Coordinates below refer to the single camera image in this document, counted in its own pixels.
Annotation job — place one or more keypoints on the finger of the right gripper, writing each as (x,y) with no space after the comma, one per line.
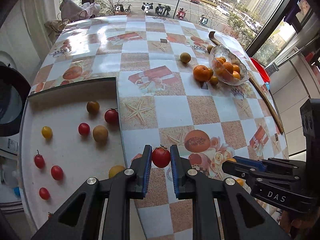
(245,172)
(257,164)

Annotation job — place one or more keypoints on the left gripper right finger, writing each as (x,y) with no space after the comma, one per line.
(222,209)

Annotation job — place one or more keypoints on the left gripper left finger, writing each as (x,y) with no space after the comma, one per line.
(100,208)

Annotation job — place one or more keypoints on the red cherry tomato with stem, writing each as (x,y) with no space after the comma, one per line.
(39,161)

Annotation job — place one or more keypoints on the brown longan fruit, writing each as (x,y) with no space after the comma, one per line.
(100,133)

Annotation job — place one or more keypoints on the yellow cherry tomato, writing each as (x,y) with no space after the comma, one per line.
(47,132)
(115,170)

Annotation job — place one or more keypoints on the white tray with green rim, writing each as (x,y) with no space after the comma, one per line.
(63,109)

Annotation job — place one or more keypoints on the glass fruit bowl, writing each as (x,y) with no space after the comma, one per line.
(220,54)

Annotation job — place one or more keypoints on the orange in bowl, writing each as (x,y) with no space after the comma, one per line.
(228,66)

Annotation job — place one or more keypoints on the large orange on table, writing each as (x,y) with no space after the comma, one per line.
(201,73)

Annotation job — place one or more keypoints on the patterned tablecloth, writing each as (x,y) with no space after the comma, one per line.
(159,101)

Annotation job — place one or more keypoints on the green-brown round fruit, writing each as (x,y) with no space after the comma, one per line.
(185,58)

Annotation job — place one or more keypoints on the white washing machine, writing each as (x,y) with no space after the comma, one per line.
(14,92)

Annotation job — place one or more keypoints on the cloth bag on table edge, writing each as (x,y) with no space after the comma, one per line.
(72,12)

